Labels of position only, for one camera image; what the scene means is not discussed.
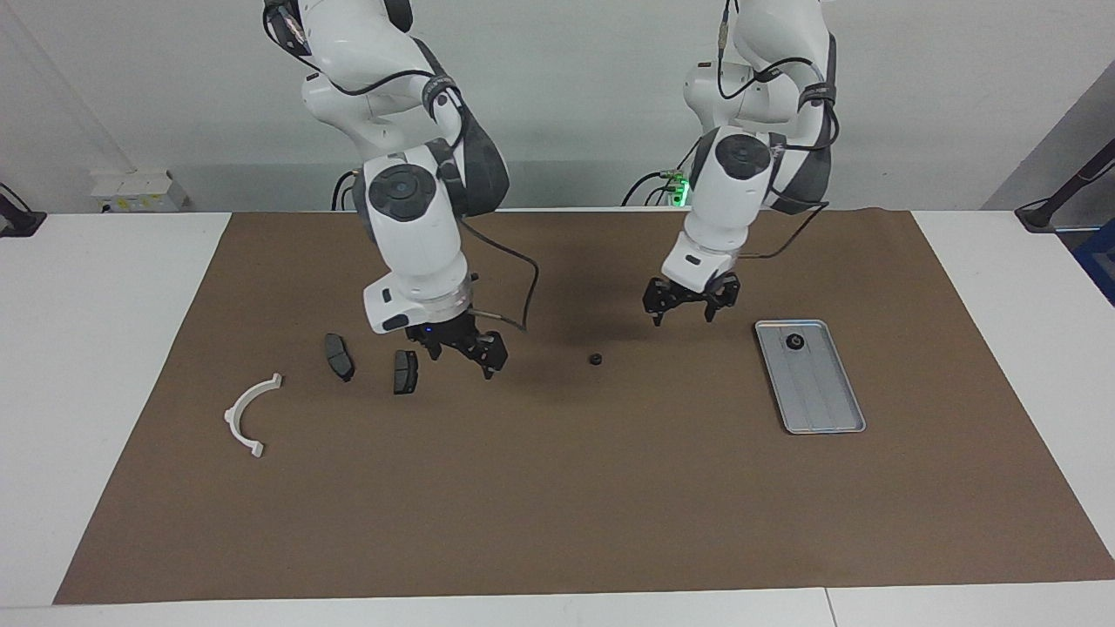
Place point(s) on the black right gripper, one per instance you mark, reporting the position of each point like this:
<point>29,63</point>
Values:
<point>446,333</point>

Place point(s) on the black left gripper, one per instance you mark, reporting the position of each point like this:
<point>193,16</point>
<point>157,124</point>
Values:
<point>695,294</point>

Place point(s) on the large black bearing gear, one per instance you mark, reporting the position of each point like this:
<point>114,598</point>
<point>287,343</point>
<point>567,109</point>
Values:
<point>794,343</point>

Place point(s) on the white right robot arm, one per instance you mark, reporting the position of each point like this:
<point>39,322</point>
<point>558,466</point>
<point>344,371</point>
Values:
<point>409,226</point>

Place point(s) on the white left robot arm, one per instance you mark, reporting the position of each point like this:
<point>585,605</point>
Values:
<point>740,174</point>

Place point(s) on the silver metal tray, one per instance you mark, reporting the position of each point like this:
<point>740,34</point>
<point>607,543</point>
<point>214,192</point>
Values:
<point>819,392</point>

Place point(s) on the short dark brake pad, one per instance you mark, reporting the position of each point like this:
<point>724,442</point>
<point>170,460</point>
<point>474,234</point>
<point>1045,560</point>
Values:
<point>405,373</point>

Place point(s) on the green lit connector box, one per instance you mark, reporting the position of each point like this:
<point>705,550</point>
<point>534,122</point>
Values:
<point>679,187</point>

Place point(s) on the long dark brake pad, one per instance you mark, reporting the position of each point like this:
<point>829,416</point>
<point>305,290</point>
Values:
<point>339,357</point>

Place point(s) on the brown table mat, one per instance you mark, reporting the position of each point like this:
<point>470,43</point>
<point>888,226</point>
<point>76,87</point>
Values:
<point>557,488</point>

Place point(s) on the white power socket box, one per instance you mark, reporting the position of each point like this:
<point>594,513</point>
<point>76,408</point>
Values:
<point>139,193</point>

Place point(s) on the black angled stand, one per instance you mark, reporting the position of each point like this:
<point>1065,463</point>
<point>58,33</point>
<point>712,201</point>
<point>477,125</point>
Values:
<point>1058,196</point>

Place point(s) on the blue crate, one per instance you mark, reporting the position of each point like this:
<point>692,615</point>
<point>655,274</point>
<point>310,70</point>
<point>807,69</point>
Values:
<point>1099,261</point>

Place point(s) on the black table clamp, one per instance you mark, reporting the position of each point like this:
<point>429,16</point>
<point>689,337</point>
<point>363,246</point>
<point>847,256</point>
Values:
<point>19,222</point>

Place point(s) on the white curved plastic bracket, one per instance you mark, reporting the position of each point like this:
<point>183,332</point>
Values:
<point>233,418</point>

